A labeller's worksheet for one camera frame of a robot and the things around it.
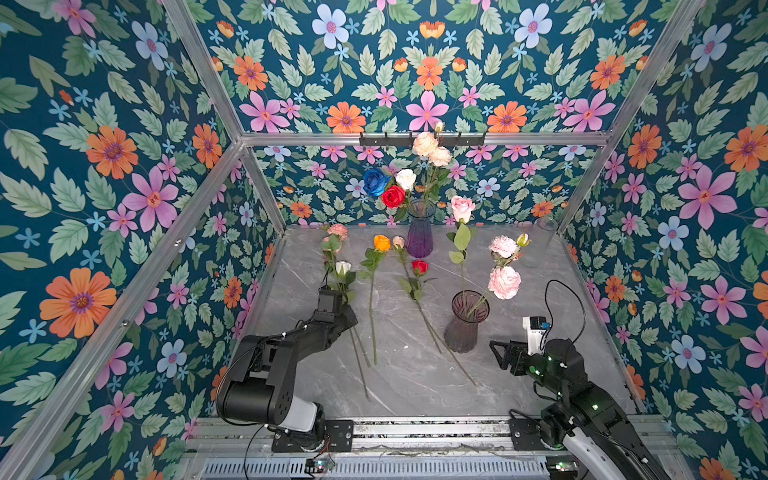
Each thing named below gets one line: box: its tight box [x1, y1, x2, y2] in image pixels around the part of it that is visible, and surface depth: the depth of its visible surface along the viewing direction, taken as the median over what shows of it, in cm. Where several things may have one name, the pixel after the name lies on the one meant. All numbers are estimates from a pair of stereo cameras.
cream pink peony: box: [413, 132, 453, 167], surface depth 89 cm
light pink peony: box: [488, 265, 521, 300], surface depth 67 cm
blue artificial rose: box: [363, 168, 391, 197], surface depth 72 cm
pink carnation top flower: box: [327, 223, 348, 242], surface depth 113 cm
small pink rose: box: [446, 196, 477, 293], surface depth 70 cm
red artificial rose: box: [382, 185, 407, 209], surface depth 73 cm
